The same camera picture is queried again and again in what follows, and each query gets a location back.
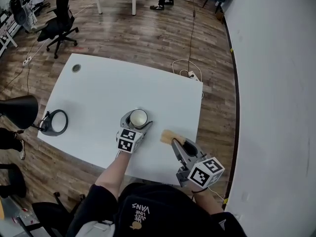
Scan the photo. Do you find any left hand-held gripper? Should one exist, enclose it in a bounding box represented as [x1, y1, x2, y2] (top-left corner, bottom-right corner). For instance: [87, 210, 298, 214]
[116, 110, 154, 155]

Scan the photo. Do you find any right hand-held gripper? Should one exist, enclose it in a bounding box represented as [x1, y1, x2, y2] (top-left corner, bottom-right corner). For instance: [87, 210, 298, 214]
[171, 138, 226, 190]

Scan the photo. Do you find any white cup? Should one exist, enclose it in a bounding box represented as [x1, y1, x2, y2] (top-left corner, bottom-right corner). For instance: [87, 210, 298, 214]
[129, 109, 149, 130]

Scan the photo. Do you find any yellow sponge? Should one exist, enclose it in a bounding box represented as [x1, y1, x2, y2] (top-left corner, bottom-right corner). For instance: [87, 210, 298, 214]
[159, 129, 186, 145]

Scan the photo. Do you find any person's left forearm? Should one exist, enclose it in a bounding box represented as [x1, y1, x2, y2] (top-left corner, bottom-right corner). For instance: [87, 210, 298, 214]
[95, 152, 130, 197]

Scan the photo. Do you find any person's right forearm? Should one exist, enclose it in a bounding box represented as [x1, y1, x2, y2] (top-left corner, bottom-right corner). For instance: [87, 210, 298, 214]
[191, 186, 224, 216]

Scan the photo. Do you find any person's black shirt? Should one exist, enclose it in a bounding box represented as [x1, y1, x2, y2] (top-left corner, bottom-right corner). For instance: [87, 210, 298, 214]
[68, 181, 247, 237]

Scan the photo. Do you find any black desk lamp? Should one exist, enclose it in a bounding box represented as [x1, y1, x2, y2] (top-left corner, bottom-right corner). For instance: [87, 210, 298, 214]
[0, 95, 69, 137]

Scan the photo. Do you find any white slatted rack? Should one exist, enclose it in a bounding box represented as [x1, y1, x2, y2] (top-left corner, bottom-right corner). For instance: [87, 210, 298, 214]
[0, 13, 19, 56]

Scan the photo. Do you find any white cable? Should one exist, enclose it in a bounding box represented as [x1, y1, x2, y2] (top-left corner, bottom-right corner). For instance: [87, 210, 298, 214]
[172, 59, 203, 82]

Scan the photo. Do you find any brown power cable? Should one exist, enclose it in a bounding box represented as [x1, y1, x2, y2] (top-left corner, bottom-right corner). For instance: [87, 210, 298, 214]
[187, 0, 198, 70]

